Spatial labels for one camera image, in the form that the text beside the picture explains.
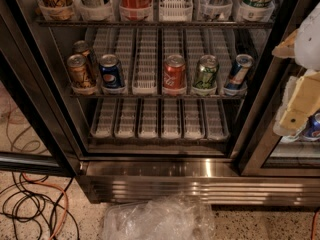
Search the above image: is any blue red bull can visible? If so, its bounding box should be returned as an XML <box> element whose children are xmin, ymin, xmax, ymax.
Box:
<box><xmin>225</xmin><ymin>54</ymin><xmax>254</xmax><ymax>90</ymax></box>

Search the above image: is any orange cable on floor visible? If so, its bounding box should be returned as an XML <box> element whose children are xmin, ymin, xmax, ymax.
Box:
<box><xmin>20</xmin><ymin>172</ymin><xmax>70</xmax><ymax>240</ymax></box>

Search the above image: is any clear plastic bag bin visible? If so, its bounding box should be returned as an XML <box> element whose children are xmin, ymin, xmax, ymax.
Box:
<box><xmin>102</xmin><ymin>195</ymin><xmax>215</xmax><ymax>240</ymax></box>

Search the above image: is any wire shelf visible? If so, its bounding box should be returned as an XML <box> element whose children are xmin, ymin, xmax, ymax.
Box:
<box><xmin>36</xmin><ymin>19</ymin><xmax>273</xmax><ymax>29</ymax></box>
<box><xmin>69</xmin><ymin>91</ymin><xmax>246</xmax><ymax>100</ymax></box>

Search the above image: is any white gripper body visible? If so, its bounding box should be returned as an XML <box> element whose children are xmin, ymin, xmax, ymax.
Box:
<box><xmin>294</xmin><ymin>2</ymin><xmax>320</xmax><ymax>71</ymax></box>

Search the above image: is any glass fridge door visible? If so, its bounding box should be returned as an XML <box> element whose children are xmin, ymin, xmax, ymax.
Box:
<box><xmin>232</xmin><ymin>0</ymin><xmax>319</xmax><ymax>177</ymax></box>
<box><xmin>0</xmin><ymin>14</ymin><xmax>78</xmax><ymax>177</ymax></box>

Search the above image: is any blue pepsi can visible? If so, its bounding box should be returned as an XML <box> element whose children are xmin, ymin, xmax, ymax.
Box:
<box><xmin>99</xmin><ymin>54</ymin><xmax>125</xmax><ymax>89</ymax></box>

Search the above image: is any gold brown can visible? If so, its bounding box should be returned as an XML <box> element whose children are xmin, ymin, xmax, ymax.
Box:
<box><xmin>72</xmin><ymin>40</ymin><xmax>98</xmax><ymax>75</ymax></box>
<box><xmin>67</xmin><ymin>54</ymin><xmax>96</xmax><ymax>88</ymax></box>

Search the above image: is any empty white tray shelf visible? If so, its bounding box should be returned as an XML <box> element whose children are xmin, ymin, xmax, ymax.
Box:
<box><xmin>132</xmin><ymin>29</ymin><xmax>158</xmax><ymax>95</ymax></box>
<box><xmin>159</xmin><ymin>0</ymin><xmax>193</xmax><ymax>22</ymax></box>

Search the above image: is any black cable on floor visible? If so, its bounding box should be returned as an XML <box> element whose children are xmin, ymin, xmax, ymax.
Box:
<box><xmin>0</xmin><ymin>171</ymin><xmax>81</xmax><ymax>240</ymax></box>

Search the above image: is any red cola can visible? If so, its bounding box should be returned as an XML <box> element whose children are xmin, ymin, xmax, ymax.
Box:
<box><xmin>163</xmin><ymin>54</ymin><xmax>186</xmax><ymax>90</ymax></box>

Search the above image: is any empty white tray top shelf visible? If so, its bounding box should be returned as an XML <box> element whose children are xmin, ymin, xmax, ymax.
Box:
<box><xmin>159</xmin><ymin>0</ymin><xmax>193</xmax><ymax>22</ymax></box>

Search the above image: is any gold brown can rear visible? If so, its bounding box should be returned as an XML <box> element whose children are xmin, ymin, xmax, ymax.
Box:
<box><xmin>72</xmin><ymin>40</ymin><xmax>98</xmax><ymax>75</ymax></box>

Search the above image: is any upper wire shelf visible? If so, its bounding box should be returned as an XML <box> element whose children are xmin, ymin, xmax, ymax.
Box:
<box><xmin>36</xmin><ymin>19</ymin><xmax>273</xmax><ymax>29</ymax></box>

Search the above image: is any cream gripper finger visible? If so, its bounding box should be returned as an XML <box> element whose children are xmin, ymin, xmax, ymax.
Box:
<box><xmin>279</xmin><ymin>71</ymin><xmax>320</xmax><ymax>131</ymax></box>
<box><xmin>272</xmin><ymin>30</ymin><xmax>298</xmax><ymax>59</ymax></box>

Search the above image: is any empty white tray middle shelf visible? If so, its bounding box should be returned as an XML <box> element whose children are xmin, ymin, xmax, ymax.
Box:
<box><xmin>132</xmin><ymin>29</ymin><xmax>158</xmax><ymax>95</ymax></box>

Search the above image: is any stainless steel fridge cabinet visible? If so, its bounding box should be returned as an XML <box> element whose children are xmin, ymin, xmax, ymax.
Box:
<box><xmin>1</xmin><ymin>0</ymin><xmax>320</xmax><ymax>206</ymax></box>

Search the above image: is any glass fridge door right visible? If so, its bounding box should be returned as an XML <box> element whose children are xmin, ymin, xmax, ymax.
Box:
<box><xmin>232</xmin><ymin>0</ymin><xmax>319</xmax><ymax>177</ymax></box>

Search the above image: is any glass fridge door left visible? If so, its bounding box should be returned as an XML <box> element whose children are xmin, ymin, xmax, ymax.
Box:
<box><xmin>0</xmin><ymin>14</ymin><xmax>78</xmax><ymax>177</ymax></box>

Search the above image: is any orange cable right edge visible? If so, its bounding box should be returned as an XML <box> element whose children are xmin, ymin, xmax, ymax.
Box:
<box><xmin>310</xmin><ymin>208</ymin><xmax>320</xmax><ymax>240</ymax></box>

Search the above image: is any green soda can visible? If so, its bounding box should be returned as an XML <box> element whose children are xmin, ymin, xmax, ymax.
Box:
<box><xmin>193</xmin><ymin>54</ymin><xmax>219</xmax><ymax>90</ymax></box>

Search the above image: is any middle wire shelf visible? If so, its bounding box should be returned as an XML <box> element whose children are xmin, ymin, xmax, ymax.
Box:
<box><xmin>69</xmin><ymin>91</ymin><xmax>246</xmax><ymax>100</ymax></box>

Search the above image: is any blue can behind right door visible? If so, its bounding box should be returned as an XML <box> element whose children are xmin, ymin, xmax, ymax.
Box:
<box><xmin>302</xmin><ymin>112</ymin><xmax>320</xmax><ymax>141</ymax></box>

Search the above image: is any gold brown can front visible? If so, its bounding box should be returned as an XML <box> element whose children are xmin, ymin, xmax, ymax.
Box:
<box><xmin>67</xmin><ymin>54</ymin><xmax>96</xmax><ymax>88</ymax></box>

